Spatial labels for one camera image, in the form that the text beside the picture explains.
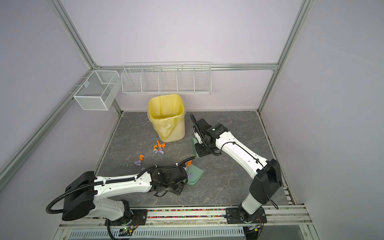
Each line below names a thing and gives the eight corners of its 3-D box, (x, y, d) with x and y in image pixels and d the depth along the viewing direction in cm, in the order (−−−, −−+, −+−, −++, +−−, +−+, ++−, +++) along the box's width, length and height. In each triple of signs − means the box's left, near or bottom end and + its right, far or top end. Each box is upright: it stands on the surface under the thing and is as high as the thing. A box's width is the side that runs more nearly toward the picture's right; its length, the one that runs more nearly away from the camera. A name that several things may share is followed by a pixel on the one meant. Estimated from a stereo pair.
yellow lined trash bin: (152, 147, 101) (141, 123, 81) (158, 120, 117) (150, 94, 97) (185, 147, 101) (182, 123, 81) (187, 120, 117) (185, 94, 97)
